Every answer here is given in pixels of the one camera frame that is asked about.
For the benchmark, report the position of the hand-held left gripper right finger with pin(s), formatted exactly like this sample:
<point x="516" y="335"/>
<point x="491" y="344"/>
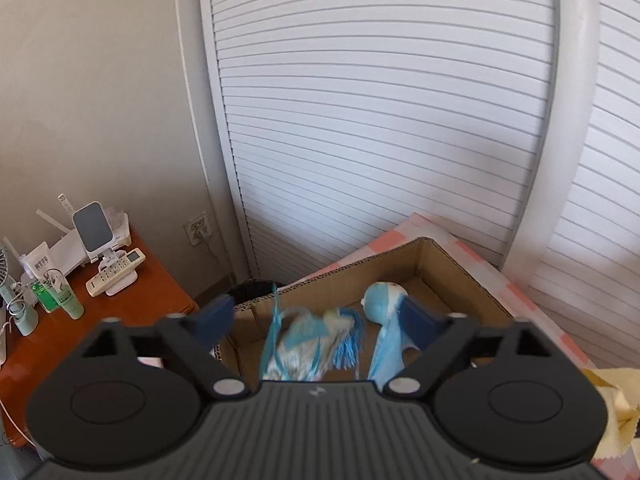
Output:
<point x="417" y="325"/>

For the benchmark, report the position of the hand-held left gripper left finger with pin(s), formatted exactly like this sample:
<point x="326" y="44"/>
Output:
<point x="215" y="317"/>

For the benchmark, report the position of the blue face mask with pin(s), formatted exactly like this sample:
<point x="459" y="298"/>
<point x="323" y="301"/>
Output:
<point x="387" y="350"/>

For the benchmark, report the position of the blue soft doll head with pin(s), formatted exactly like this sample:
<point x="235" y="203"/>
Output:
<point x="380" y="300"/>

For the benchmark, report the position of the brown cardboard box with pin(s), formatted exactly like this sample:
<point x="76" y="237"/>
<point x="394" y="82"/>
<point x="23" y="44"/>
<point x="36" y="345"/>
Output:
<point x="450" y="270"/>

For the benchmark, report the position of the floral pouch with blue tassel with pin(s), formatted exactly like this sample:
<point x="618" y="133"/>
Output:
<point x="300" y="345"/>

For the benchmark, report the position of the yellow cloth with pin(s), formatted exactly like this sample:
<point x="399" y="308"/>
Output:
<point x="620" y="400"/>

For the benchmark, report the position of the wooden nightstand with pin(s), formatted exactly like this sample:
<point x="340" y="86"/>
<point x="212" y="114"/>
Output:
<point x="150" y="290"/>

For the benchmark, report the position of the white remote control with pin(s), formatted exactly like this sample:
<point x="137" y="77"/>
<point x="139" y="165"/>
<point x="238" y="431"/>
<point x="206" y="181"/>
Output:
<point x="112" y="272"/>

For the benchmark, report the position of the green tube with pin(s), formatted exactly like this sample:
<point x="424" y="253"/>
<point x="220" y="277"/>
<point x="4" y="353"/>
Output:
<point x="62" y="300"/>

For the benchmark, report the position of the white phone stand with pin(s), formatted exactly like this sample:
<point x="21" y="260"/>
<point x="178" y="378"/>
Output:
<point x="92" y="225"/>

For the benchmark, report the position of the white router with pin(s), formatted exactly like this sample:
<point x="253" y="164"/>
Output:
<point x="65" y="255"/>

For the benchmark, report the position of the white tube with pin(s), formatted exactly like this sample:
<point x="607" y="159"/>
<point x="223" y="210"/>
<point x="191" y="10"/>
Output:
<point x="40" y="262"/>

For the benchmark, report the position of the small green desk fan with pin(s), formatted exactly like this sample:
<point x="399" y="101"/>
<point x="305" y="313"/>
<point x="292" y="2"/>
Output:
<point x="25" y="320"/>

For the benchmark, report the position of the white louvered wardrobe door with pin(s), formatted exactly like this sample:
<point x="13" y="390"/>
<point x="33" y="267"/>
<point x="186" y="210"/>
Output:
<point x="615" y="210"/>
<point x="375" y="110"/>

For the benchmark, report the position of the white wall socket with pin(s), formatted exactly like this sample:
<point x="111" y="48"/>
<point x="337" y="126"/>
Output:
<point x="197" y="227"/>

